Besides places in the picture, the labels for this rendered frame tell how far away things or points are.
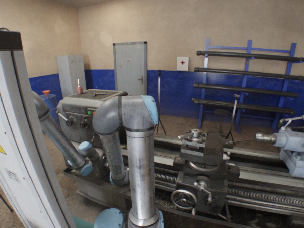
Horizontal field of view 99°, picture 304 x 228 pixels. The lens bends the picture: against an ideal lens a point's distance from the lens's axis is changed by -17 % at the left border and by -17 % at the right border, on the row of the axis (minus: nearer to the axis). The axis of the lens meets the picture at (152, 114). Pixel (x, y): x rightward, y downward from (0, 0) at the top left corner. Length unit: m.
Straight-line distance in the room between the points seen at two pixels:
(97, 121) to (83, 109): 0.96
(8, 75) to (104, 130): 0.35
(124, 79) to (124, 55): 0.76
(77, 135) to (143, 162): 1.25
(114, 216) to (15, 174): 0.48
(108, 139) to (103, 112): 0.15
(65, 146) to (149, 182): 0.57
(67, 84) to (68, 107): 3.31
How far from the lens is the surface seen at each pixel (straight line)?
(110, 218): 0.87
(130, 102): 0.56
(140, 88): 4.76
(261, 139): 1.50
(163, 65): 4.48
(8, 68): 0.44
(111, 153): 0.76
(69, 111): 1.72
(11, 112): 0.46
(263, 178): 1.50
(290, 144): 1.57
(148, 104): 0.56
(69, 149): 1.05
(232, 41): 4.37
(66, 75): 4.96
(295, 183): 1.62
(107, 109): 0.57
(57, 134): 0.98
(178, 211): 1.56
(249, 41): 4.31
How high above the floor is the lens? 1.71
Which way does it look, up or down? 21 degrees down
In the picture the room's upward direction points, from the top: straight up
